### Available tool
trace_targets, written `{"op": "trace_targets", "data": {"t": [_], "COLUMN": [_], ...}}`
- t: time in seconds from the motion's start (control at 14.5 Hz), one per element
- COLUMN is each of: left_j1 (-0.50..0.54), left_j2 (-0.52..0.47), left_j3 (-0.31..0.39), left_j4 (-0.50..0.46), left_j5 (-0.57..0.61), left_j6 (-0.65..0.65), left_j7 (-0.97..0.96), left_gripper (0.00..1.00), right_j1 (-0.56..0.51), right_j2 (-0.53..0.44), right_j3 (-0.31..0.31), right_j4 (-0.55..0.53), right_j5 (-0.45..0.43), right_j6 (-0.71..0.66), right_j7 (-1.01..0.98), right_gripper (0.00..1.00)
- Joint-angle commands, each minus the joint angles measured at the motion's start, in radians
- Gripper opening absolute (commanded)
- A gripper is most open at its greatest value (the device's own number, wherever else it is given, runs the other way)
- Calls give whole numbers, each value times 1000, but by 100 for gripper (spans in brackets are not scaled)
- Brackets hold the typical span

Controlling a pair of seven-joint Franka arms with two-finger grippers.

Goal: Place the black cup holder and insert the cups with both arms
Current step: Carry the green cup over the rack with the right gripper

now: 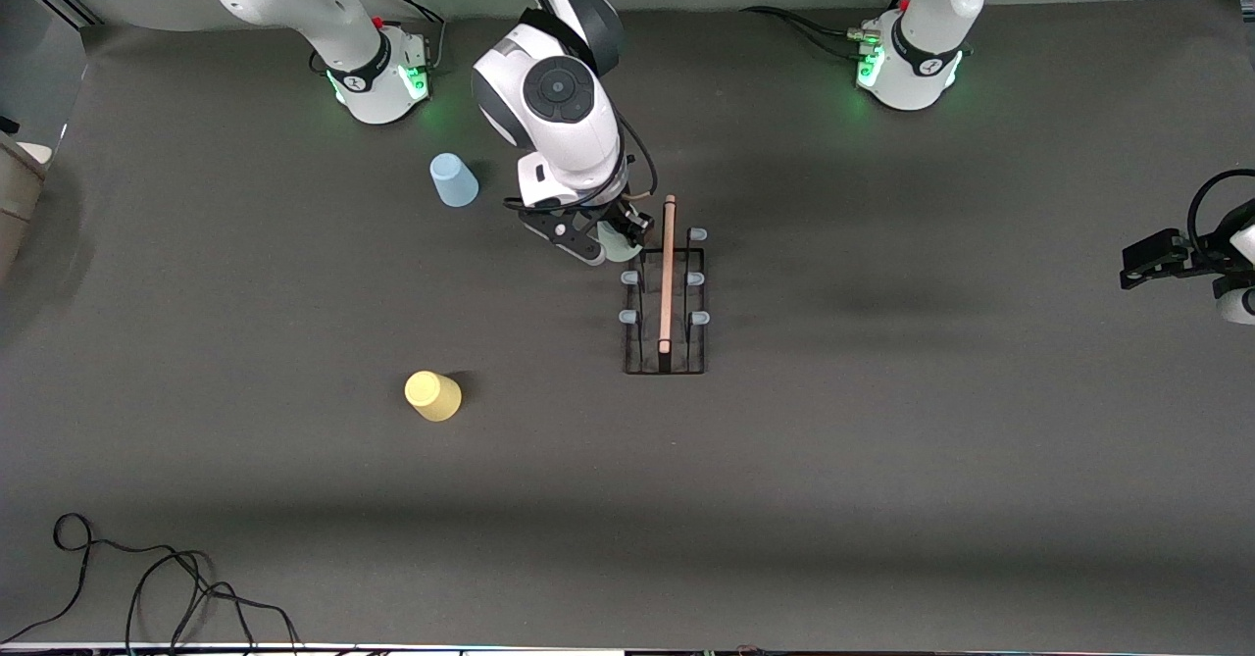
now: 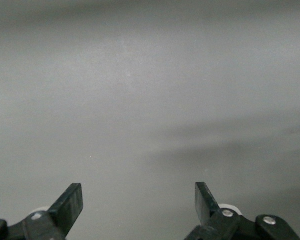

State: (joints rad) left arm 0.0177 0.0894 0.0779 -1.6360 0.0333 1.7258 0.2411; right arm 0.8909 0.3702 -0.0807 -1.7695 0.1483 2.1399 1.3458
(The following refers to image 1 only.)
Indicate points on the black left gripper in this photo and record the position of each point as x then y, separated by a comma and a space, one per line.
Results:
1183, 252

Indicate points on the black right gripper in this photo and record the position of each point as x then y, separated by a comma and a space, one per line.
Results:
622, 213

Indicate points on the pale green plastic cup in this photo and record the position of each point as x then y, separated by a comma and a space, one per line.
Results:
620, 249

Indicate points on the yellow plastic cup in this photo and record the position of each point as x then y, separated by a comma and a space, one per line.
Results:
433, 397

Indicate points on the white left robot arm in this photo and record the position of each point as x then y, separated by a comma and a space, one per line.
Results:
931, 9

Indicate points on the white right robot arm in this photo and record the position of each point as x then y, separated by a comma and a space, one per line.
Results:
578, 146

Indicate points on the light blue plastic cup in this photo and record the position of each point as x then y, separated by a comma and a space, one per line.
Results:
454, 183

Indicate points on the dark grey table mat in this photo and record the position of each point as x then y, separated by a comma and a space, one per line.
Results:
686, 489

